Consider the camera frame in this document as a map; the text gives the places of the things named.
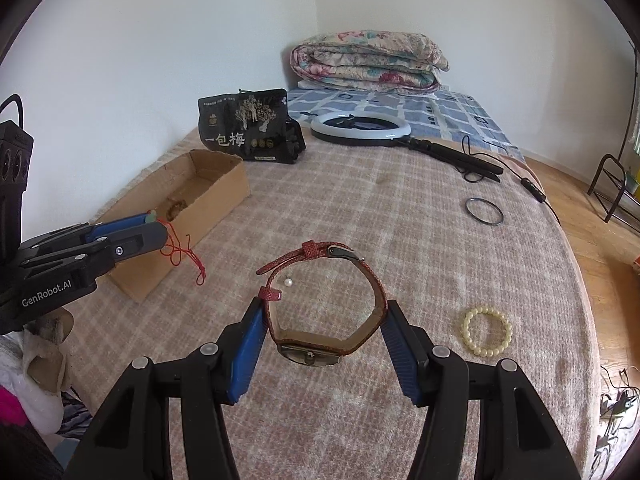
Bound beige plaid blanket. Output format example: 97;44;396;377
59;124;609;480

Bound black cable with switch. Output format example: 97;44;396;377
460;134;564;224

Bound black printed snack bag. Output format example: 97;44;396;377
197;88;307;166

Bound pink cloth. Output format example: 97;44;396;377
0;384;28;428

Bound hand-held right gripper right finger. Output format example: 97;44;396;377
381;299;572;480

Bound black metal rack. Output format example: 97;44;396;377
587;153;640;235

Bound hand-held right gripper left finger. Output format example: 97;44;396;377
62;297;271;480

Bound thin black bangle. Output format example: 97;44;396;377
465;197;505;226

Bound blue patterned bed sheet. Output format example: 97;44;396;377
285;84;527;162

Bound beige crumpled cloth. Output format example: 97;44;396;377
22;308;75;397

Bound cardboard box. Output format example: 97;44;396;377
94;148;251;304

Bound red strap wristwatch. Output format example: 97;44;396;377
255;240;390;369

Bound striped grey cloth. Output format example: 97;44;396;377
52;389;95;437

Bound ring light with black stand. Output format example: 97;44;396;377
309;112;505;184

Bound tangled black floor cables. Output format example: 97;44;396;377
596;364;637;463

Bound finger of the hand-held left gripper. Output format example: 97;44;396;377
17;211;160;262
22;221;169;281

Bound cream bead bracelet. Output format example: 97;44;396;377
460;305;514;359

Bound red knotted cord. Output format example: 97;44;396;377
158;217;207;287

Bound folded floral quilt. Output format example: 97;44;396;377
291;29;450;94

